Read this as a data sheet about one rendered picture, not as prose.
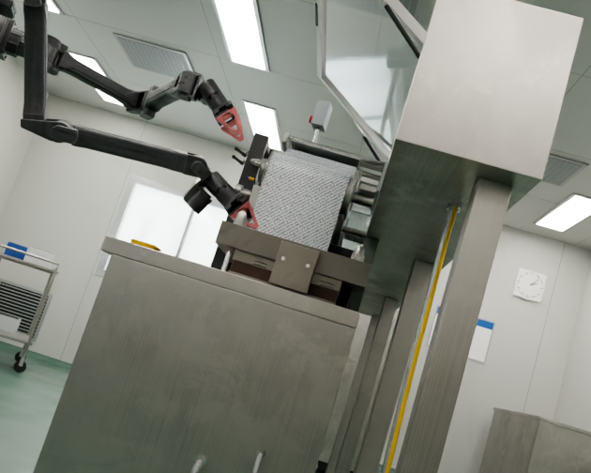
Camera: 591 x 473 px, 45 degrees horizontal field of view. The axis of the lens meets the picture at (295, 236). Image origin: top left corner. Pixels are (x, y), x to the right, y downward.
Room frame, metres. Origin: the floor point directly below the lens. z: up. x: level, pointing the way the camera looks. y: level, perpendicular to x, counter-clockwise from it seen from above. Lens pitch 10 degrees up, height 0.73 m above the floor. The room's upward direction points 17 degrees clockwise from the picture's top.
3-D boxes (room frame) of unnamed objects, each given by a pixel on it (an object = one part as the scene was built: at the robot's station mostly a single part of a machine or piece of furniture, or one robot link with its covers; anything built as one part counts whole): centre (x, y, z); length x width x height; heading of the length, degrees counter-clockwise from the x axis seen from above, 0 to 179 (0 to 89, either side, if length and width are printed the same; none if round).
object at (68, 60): (2.35, 0.80, 1.45); 0.45 x 0.14 x 0.10; 133
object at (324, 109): (2.62, 0.05, 1.66); 0.07 x 0.07 x 0.10; 78
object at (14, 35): (2.25, 1.05, 1.45); 0.09 x 0.08 x 0.12; 13
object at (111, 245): (3.01, 0.01, 0.88); 2.52 x 0.66 x 0.04; 175
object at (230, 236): (1.88, -0.01, 1.00); 0.40 x 0.16 x 0.06; 85
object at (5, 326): (6.47, 2.21, 0.51); 0.91 x 0.58 x 1.02; 19
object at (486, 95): (2.68, -0.37, 1.29); 3.10 x 0.28 x 0.30; 175
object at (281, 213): (2.01, 0.02, 1.11); 0.23 x 0.01 x 0.18; 85
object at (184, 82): (2.28, 0.54, 1.45); 0.43 x 0.06 x 0.11; 27
